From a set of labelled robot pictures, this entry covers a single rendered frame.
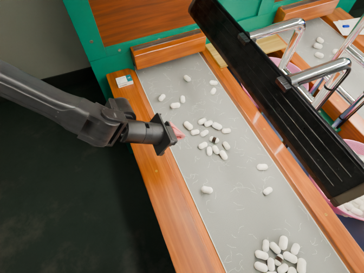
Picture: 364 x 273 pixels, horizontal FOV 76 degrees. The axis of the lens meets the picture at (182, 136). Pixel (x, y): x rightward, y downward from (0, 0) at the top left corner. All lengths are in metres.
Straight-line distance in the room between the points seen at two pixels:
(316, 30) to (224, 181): 0.93
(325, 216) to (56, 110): 0.74
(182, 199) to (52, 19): 1.50
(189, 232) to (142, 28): 0.72
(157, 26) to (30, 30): 1.12
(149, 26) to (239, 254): 0.82
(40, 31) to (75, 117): 1.45
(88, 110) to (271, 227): 0.58
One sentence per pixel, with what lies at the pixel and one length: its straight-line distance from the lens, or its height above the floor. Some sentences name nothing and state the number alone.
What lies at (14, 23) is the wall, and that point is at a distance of 1.90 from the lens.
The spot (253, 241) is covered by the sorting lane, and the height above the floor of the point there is 0.74.
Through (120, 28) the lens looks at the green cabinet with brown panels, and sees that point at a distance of 0.94.
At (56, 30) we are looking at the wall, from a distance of 1.91.
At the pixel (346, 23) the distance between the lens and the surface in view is 1.47.
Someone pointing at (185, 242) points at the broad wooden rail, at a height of 0.77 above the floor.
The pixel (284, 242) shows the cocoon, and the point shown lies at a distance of 0.74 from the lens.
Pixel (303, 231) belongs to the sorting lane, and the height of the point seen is 0.74.
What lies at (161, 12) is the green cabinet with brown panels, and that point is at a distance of 0.95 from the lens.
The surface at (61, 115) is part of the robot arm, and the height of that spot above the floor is 1.08.
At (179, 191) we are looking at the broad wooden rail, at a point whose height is 0.76.
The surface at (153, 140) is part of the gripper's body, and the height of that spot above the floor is 0.94.
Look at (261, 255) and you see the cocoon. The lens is 0.72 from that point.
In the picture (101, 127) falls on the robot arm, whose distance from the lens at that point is 0.50.
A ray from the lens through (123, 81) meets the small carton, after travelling 0.95.
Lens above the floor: 1.44
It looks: 59 degrees down
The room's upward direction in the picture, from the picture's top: straight up
